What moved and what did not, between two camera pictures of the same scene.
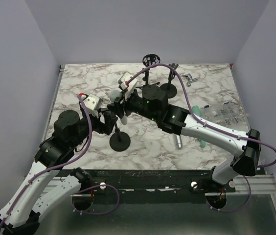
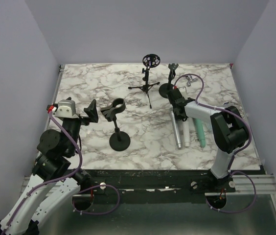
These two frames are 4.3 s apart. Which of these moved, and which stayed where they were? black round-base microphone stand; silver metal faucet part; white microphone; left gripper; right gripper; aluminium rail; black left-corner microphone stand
Moved: left gripper; right gripper; white microphone
Stayed: black round-base microphone stand; black left-corner microphone stand; aluminium rail; silver metal faucet part
